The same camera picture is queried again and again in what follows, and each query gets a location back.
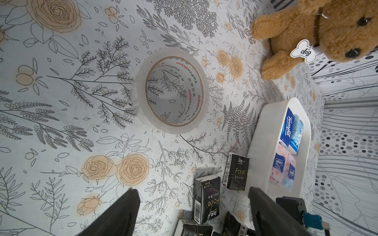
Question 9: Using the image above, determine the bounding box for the white storage box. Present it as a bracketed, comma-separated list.
[245, 97, 311, 200]

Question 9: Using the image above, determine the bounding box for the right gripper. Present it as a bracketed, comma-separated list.
[276, 197, 307, 224]

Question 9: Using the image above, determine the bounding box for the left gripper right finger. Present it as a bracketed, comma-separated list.
[248, 187, 310, 236]

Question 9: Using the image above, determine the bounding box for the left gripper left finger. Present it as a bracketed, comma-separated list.
[79, 188, 140, 236]

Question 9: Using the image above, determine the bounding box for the black Face tissue pack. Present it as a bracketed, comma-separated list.
[194, 175, 221, 225]

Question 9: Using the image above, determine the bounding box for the clear tape roll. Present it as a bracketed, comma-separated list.
[135, 48, 210, 135]

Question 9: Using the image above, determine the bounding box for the light blue tissue pack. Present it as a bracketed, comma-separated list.
[288, 115, 304, 155]

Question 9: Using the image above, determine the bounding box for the brown plush dog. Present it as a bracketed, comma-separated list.
[251, 1, 378, 80]

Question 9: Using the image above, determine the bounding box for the blue Tempo tissue pack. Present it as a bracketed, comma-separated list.
[279, 108, 295, 148]

